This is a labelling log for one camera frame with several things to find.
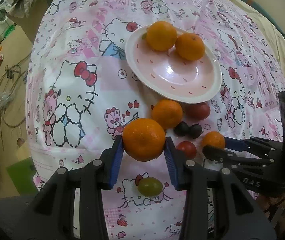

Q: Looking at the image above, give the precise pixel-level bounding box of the orange mandarin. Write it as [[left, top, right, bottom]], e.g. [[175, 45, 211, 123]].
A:
[[151, 99, 183, 130], [122, 118, 166, 162], [201, 131, 226, 149]]

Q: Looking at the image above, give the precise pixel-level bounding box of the dark purple grape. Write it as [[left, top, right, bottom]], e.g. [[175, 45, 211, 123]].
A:
[[188, 124, 202, 139], [174, 121, 189, 137]]

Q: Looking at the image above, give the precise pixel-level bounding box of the small red cherry tomato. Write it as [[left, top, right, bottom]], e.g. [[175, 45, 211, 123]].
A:
[[176, 141, 197, 159]]

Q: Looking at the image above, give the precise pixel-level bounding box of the large red tomato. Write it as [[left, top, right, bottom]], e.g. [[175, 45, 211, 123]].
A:
[[185, 102, 210, 120]]

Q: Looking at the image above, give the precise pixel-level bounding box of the green mat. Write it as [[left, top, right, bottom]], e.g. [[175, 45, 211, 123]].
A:
[[6, 157, 38, 195]]

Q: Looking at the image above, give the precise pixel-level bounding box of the green grape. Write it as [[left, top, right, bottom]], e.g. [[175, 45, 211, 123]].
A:
[[137, 177, 163, 197]]

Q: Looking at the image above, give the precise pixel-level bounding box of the pink heart-shaped plate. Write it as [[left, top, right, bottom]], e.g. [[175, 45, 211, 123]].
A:
[[125, 25, 222, 104]]

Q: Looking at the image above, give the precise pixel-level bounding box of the smaller orange on plate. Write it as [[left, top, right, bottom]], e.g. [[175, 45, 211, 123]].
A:
[[175, 33, 206, 61]]

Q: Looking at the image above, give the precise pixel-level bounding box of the large orange on plate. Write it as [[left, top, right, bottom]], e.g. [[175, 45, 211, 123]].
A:
[[146, 21, 178, 51]]

